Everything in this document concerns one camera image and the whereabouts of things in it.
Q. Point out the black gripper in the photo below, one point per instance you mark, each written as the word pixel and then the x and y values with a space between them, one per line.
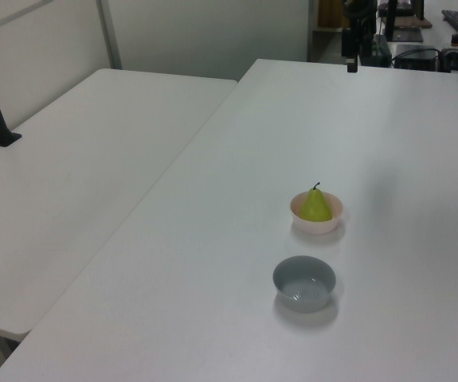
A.
pixel 350 41

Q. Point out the green pear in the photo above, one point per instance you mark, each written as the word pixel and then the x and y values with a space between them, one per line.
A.
pixel 314 209

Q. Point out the pink bowl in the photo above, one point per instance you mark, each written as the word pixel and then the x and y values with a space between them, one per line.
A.
pixel 316 227

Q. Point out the grey bowl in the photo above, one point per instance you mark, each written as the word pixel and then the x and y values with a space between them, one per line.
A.
pixel 304 296

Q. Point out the wooden cabinet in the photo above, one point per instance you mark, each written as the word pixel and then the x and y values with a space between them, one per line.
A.
pixel 330 14

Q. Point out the black monitor pole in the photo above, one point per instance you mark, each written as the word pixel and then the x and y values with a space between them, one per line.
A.
pixel 391 18

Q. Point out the black computer box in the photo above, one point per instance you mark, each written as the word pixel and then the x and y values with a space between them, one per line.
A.
pixel 416 55

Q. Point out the black device with round knob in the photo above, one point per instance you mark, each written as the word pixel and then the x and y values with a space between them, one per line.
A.
pixel 451 57

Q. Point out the black flat base plate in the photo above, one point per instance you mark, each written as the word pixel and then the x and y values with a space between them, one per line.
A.
pixel 408 35

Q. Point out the grey partition frame post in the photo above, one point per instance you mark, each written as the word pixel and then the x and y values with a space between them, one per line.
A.
pixel 109 36

